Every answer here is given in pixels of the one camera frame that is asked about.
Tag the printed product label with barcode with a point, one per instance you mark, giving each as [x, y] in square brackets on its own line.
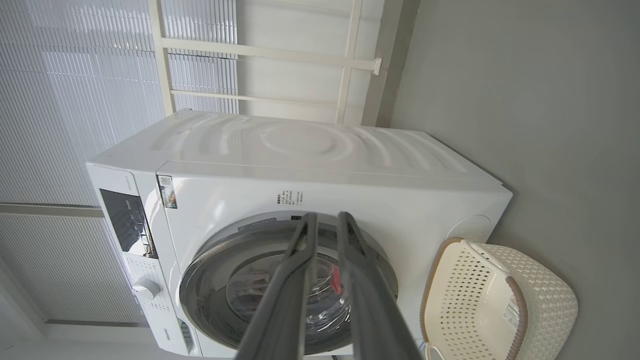
[511, 314]

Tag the cream perforated laundry basket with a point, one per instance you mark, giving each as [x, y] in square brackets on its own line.
[465, 310]

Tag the white metal rack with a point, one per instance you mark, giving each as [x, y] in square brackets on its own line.
[260, 51]

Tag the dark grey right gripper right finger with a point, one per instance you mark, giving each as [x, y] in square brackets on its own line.
[372, 310]

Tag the round glass washing machine door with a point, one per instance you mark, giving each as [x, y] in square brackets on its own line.
[215, 285]

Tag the white front-loading washing machine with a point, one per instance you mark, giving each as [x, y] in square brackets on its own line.
[300, 160]

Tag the black QR code sticker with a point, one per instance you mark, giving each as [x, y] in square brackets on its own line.
[167, 191]

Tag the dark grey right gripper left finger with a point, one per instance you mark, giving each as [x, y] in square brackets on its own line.
[285, 300]

